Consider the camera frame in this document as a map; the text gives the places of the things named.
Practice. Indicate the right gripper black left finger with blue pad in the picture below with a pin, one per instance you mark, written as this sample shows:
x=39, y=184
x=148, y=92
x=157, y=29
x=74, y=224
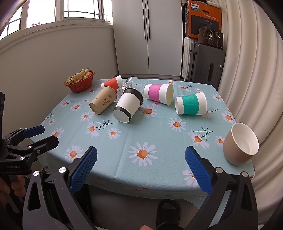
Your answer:
x=49, y=201

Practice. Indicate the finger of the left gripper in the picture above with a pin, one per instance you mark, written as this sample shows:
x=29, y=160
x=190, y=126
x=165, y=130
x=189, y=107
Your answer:
x=33, y=131
x=42, y=144

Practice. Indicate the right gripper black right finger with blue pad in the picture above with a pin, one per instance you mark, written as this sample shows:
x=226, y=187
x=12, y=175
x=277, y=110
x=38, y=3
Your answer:
x=240, y=211

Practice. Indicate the black and white paper cup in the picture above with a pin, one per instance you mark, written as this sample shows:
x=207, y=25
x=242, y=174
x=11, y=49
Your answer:
x=128, y=105

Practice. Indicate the brown kraft paper cup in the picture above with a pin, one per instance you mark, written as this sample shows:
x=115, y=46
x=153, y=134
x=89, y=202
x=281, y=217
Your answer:
x=103, y=100

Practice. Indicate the teal sleeve paper cup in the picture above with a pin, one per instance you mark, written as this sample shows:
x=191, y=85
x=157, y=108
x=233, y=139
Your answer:
x=194, y=104

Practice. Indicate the red paper cup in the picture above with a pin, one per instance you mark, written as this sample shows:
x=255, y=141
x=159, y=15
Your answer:
x=113, y=83

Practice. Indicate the clear glass cup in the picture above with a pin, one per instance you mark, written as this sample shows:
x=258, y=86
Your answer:
x=131, y=82

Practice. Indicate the pink sleeve paper cup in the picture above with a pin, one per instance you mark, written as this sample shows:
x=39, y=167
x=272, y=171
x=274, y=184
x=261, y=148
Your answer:
x=162, y=93

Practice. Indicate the person's left hand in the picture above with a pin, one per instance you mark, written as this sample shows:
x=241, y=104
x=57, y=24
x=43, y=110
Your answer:
x=17, y=186

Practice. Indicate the black shoe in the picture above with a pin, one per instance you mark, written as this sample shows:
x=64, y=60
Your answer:
x=168, y=215

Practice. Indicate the red fruit bowl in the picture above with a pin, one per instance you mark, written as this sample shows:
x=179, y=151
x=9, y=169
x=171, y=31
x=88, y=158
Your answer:
x=80, y=81

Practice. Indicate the daisy print blue tablecloth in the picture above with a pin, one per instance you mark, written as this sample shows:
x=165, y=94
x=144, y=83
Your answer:
x=146, y=156

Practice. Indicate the cream curtain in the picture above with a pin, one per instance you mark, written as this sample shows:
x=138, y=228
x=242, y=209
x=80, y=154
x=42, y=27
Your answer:
x=251, y=86

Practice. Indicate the dark grey suitcase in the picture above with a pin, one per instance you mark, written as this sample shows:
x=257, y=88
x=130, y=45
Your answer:
x=206, y=64

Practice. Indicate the white wardrobe cabinet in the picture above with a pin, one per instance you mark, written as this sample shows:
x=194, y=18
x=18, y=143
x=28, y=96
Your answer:
x=148, y=38

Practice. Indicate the brown handbag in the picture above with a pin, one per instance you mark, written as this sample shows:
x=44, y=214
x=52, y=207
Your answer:
x=211, y=38

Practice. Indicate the white suitcase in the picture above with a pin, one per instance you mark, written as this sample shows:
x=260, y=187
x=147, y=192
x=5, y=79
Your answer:
x=186, y=56

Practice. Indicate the orange black cardboard box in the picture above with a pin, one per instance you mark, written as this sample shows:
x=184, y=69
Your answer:
x=199, y=14

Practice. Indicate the window frame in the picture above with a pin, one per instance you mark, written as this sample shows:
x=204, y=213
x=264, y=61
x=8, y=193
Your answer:
x=35, y=13

